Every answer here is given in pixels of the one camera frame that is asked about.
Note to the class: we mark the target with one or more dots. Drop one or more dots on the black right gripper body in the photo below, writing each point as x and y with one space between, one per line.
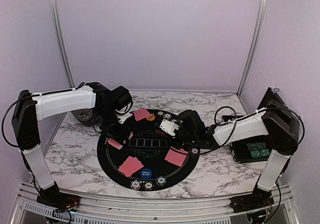
189 138

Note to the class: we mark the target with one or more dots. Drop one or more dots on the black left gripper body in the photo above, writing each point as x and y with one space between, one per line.
109 125

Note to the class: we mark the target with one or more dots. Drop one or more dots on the red playing card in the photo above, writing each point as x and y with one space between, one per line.
138 168
140 114
150 117
130 164
178 151
175 158

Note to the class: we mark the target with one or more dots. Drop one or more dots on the red playing card deck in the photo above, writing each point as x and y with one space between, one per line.
114 144

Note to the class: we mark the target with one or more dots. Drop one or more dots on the blue small blind button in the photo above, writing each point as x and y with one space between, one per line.
146 174

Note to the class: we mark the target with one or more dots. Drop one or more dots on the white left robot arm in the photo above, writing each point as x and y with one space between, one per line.
31 108

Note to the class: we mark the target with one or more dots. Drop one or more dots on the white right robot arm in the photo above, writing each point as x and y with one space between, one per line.
283 126

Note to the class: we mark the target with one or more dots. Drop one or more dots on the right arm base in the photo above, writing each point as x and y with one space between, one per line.
255 204

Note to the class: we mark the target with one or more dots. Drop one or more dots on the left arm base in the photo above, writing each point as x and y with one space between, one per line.
53 197

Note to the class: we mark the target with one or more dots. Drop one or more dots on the black floral patterned pouch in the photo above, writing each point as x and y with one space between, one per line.
85 116

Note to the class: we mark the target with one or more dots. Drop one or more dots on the round black poker mat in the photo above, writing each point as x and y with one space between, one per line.
150 147

